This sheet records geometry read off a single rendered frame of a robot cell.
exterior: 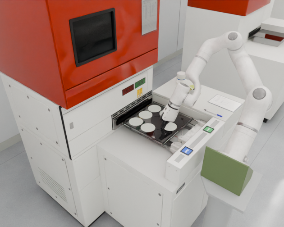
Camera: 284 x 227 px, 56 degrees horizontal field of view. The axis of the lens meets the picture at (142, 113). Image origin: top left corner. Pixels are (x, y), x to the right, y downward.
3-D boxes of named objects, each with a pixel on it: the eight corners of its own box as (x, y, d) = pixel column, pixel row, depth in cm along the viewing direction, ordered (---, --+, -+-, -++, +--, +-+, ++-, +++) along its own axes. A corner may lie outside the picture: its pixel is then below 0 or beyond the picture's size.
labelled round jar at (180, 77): (174, 83, 221) (175, 73, 216) (179, 80, 226) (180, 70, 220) (181, 86, 218) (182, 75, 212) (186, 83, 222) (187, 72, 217)
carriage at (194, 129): (169, 151, 171) (169, 147, 169) (198, 124, 194) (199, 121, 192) (180, 157, 167) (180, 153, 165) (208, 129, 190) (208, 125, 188)
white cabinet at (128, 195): (105, 217, 228) (95, 145, 181) (170, 156, 289) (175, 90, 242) (166, 267, 194) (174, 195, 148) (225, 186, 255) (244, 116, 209)
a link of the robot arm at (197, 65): (216, 69, 174) (192, 109, 174) (194, 58, 178) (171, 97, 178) (217, 65, 165) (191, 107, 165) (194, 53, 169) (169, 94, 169)
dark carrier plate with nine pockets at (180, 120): (123, 122, 189) (123, 122, 189) (153, 102, 211) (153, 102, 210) (162, 143, 171) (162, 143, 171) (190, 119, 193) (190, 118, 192)
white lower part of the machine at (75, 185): (38, 189, 252) (14, 119, 206) (101, 144, 304) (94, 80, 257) (87, 234, 215) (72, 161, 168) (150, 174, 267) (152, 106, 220)
